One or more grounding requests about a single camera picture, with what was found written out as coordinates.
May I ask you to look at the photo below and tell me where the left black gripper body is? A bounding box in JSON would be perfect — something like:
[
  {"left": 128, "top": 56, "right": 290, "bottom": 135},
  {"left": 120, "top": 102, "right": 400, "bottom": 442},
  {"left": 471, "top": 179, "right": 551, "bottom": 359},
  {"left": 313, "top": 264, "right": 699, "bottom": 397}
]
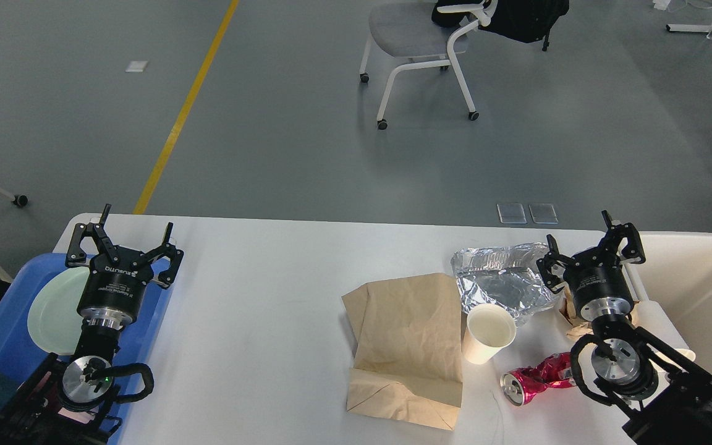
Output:
[{"left": 77, "top": 250, "right": 155, "bottom": 326}]

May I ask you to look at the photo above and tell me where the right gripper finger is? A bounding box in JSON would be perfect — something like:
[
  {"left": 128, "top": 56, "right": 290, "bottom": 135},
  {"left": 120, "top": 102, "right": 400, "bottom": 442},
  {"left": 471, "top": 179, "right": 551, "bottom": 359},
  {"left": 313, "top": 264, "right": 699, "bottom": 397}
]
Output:
[
  {"left": 536, "top": 235, "right": 574, "bottom": 295},
  {"left": 596, "top": 210, "right": 645, "bottom": 266}
]

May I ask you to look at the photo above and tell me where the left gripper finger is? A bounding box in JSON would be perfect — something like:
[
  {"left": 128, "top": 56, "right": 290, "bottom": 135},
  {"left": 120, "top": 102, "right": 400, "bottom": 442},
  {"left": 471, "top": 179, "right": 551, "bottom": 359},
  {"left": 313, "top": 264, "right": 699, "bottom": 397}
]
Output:
[
  {"left": 140, "top": 222, "right": 184, "bottom": 289},
  {"left": 65, "top": 203, "right": 116, "bottom": 271}
]

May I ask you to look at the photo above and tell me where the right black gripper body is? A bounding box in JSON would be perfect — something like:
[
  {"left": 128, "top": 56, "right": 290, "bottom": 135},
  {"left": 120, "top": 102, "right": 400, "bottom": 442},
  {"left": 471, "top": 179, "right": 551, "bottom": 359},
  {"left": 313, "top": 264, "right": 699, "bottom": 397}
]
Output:
[{"left": 563, "top": 260, "right": 633, "bottom": 322}]

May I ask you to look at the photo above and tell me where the green plate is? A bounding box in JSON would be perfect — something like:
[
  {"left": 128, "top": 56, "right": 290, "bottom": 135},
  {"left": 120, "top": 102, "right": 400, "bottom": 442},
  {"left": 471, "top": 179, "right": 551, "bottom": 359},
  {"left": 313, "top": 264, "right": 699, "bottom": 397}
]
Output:
[{"left": 27, "top": 268, "right": 90, "bottom": 357}]

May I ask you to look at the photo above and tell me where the pink ribbed mug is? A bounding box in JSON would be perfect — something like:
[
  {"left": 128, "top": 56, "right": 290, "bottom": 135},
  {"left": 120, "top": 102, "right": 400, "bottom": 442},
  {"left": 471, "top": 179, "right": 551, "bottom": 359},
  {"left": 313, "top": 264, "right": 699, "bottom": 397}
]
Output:
[{"left": 48, "top": 394, "right": 108, "bottom": 423}]

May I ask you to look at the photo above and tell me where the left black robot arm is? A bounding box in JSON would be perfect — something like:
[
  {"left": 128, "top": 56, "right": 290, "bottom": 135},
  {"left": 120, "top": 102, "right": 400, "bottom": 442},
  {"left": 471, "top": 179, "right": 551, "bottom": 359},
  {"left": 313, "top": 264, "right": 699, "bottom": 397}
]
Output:
[{"left": 0, "top": 205, "right": 184, "bottom": 444}]

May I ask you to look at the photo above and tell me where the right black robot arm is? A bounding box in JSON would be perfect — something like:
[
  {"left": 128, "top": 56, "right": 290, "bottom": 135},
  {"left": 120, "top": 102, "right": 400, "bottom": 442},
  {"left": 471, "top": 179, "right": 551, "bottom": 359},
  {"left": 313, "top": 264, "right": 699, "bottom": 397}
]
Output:
[{"left": 536, "top": 211, "right": 712, "bottom": 444}]

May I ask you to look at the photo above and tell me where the crumpled aluminium foil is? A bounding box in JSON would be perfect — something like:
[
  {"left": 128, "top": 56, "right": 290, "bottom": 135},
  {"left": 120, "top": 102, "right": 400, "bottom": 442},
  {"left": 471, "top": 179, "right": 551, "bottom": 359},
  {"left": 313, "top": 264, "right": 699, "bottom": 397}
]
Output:
[{"left": 451, "top": 242, "right": 560, "bottom": 327}]

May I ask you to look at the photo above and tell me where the crumpled brown napkin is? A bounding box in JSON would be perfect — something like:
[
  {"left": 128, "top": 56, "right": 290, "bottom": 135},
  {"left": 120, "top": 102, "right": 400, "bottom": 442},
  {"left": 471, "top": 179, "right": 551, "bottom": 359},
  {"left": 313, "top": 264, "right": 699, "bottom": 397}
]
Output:
[{"left": 559, "top": 294, "right": 593, "bottom": 341}]

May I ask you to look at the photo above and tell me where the white plastic bin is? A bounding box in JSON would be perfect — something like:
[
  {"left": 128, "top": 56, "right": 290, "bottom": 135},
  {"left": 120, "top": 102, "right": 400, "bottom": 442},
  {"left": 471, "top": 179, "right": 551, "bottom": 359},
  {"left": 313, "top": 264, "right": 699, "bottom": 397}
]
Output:
[{"left": 636, "top": 232, "right": 712, "bottom": 374}]

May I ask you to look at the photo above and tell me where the white paper cup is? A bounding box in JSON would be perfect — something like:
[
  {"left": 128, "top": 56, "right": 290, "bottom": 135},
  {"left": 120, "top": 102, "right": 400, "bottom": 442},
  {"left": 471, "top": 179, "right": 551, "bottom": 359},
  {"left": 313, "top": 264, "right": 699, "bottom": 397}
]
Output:
[{"left": 462, "top": 303, "right": 517, "bottom": 365}]

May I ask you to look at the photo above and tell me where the blue plastic tray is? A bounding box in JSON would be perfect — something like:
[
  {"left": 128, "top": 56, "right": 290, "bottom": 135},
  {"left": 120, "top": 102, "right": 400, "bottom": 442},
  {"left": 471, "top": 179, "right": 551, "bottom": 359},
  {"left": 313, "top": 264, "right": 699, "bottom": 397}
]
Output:
[{"left": 0, "top": 253, "right": 176, "bottom": 445}]

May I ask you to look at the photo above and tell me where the crushed red can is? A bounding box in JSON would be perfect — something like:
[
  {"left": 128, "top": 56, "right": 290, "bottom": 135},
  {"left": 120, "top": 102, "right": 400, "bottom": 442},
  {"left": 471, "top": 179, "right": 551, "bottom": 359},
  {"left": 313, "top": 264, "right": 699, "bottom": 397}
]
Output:
[{"left": 500, "top": 352, "right": 576, "bottom": 407}]

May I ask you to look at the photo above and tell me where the brown paper bag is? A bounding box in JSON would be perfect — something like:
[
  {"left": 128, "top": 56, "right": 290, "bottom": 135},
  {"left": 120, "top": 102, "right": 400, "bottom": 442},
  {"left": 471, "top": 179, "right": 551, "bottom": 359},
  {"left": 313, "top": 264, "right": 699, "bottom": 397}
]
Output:
[{"left": 342, "top": 273, "right": 463, "bottom": 431}]

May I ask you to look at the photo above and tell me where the black backpack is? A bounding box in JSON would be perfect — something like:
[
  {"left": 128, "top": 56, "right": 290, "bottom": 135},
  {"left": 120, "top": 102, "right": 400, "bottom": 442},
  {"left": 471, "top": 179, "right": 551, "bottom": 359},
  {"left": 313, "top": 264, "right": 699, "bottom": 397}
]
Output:
[{"left": 431, "top": 1, "right": 570, "bottom": 51}]

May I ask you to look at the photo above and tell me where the grey white office chair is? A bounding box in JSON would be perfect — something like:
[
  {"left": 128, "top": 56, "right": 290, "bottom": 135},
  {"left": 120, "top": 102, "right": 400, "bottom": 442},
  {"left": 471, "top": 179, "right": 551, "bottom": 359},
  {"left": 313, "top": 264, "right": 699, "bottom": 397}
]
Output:
[{"left": 359, "top": 1, "right": 498, "bottom": 130}]

